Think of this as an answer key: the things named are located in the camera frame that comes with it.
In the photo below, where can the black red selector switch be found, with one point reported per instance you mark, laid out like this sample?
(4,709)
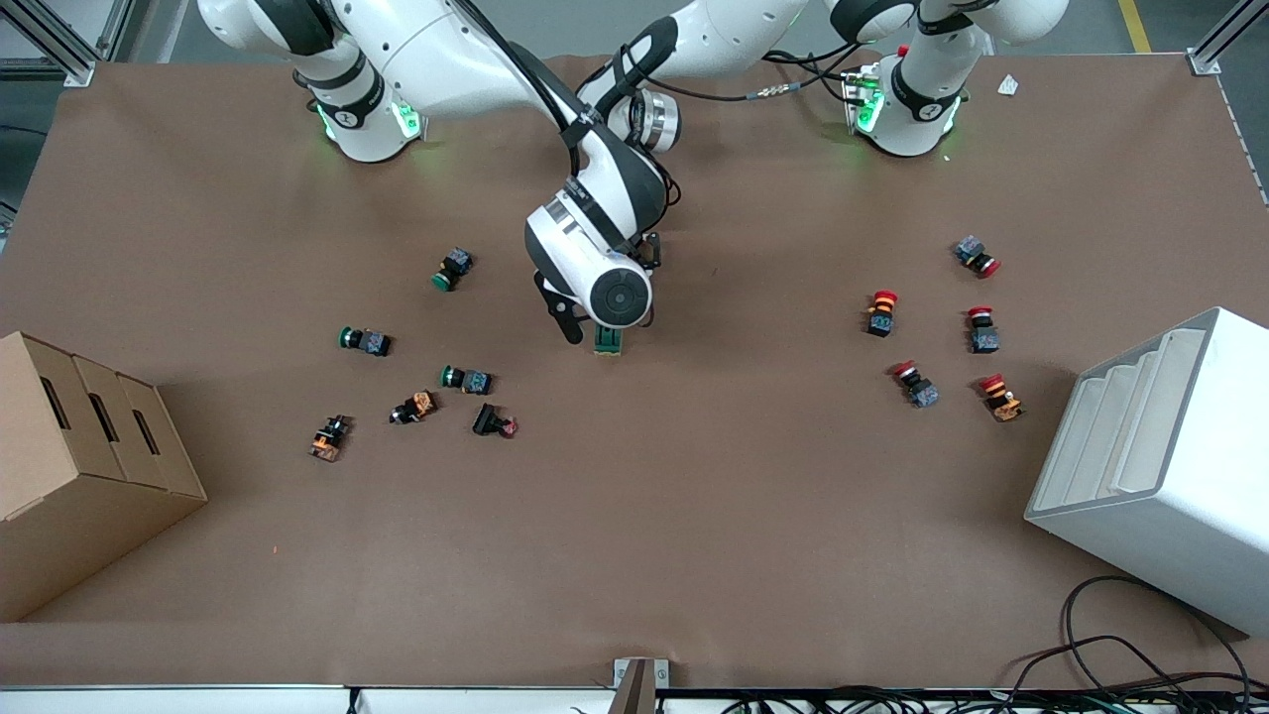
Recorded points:
(493,420)

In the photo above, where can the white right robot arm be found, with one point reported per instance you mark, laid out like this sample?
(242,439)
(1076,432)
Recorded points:
(446,50)

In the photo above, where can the aluminium frame profile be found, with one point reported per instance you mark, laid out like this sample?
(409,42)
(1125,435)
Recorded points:
(77,71)
(1202,61)

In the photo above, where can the red button orange contact block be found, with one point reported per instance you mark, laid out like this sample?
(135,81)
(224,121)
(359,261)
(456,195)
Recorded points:
(1000,398)
(881,314)

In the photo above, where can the black orange push button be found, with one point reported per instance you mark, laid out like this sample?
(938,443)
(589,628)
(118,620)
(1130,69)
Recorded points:
(329,438)
(414,408)

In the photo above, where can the white paper scrap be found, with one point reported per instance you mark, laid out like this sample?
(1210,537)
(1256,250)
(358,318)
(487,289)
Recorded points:
(1008,85)

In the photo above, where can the white slotted bin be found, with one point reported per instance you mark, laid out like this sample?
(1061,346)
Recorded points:
(1190,476)

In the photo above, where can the brown table mat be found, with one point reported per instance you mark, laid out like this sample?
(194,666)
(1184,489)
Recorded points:
(634,516)

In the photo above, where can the red button grey contact block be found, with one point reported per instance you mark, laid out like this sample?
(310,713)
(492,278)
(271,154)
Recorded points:
(916,385)
(982,332)
(976,255)

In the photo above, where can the metal bracket with post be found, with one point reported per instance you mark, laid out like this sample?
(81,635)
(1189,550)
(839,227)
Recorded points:
(627,676)

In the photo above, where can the green push button switch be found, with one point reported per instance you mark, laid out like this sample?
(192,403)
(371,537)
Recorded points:
(367,342)
(468,380)
(453,268)

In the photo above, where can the brown cardboard box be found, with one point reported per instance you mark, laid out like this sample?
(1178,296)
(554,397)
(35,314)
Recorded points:
(79,476)

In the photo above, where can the white table edge rail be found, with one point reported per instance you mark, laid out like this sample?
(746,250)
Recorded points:
(198,701)

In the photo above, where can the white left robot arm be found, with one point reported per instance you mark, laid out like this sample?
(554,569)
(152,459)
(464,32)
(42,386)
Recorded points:
(734,30)

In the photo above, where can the green load switch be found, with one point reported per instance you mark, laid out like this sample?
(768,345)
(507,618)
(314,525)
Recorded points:
(609,342)

